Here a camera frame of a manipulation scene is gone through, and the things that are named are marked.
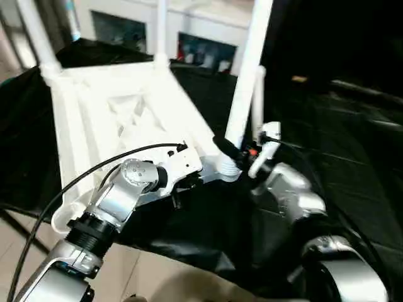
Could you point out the white plastic table leg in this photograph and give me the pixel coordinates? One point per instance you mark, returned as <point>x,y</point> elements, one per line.
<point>161,31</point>
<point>258,104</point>
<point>41,37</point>
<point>248,78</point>

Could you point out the white plastic table top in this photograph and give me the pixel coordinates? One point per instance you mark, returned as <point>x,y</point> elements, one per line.
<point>94,110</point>

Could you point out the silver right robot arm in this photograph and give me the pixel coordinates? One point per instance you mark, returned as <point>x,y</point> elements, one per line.
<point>292,201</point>

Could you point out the black work mat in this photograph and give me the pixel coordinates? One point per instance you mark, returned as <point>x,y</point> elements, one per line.
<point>330,151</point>

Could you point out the white cup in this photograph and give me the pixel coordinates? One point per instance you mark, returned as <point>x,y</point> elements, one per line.
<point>224,66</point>

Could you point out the small gold object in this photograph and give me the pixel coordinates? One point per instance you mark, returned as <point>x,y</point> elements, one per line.
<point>299,79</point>

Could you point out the red package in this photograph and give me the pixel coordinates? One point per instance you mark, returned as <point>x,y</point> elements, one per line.
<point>180,52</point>

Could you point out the dark long rod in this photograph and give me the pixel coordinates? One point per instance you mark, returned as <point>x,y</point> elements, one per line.
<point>362,88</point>

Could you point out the white glass door cabinet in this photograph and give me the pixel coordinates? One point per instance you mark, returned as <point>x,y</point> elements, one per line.
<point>195,19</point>

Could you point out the white blue patterned roll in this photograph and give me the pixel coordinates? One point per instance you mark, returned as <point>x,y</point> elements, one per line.
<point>73,22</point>

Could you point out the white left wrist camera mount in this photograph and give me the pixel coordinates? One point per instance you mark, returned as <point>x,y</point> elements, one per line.
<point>182,160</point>

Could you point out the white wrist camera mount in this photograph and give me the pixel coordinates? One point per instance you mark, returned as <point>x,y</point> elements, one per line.
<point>182,160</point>
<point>270,132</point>

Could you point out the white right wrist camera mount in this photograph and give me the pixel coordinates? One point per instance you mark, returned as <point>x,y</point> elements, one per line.
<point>270,132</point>

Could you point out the black metal table frame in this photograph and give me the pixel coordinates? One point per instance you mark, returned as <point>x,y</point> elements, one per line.
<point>25,232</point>

